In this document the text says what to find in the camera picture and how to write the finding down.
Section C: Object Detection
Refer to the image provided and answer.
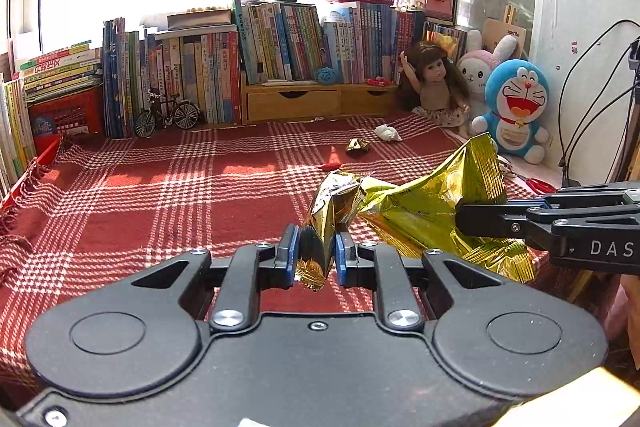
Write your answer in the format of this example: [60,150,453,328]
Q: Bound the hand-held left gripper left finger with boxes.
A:
[127,223,301,334]

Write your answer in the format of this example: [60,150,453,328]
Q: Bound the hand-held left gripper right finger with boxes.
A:
[334,231,508,334]

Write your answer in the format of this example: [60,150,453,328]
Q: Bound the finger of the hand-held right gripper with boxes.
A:
[506,187,627,211]
[455,203,572,258]

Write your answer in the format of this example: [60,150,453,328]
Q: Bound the large gold snack bag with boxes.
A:
[300,132,538,293]

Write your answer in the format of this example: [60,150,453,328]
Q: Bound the row of thin picture books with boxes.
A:
[422,22,468,62]

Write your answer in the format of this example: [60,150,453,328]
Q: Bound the row of pale-spined books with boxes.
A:
[102,18,243,138]

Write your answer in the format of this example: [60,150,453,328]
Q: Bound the long row of slanted books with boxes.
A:
[231,0,426,85]

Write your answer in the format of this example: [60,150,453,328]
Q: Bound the stack of flat books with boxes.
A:
[15,39,103,100]

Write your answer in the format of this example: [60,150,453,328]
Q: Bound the row of thin yellow books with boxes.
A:
[0,77,36,188]

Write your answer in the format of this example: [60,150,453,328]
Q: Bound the blue cat plush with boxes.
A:
[470,59,551,165]

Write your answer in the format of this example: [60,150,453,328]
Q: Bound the long-haired doll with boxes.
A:
[397,44,473,128]

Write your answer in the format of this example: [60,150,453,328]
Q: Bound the wooden drawer organizer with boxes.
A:
[241,82,401,125]

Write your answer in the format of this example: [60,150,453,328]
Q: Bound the pink white rabbit plush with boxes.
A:
[457,30,518,108]

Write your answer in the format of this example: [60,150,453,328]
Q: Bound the red plaid blanket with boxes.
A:
[0,113,621,413]

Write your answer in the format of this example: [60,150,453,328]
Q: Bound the cardboard box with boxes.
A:
[480,18,528,58]

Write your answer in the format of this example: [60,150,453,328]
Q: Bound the miniature black bicycle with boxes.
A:
[134,89,200,138]

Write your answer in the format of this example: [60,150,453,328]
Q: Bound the flat grey book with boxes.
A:
[155,9,236,40]

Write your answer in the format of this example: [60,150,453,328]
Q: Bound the red plastic crate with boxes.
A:
[27,87,106,138]

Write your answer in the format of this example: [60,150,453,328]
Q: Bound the red plastic tray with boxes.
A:
[0,134,63,208]

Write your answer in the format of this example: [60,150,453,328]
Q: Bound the red handled scissors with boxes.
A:
[512,172,558,195]

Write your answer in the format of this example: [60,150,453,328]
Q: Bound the black cable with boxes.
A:
[557,21,640,172]
[562,84,640,188]

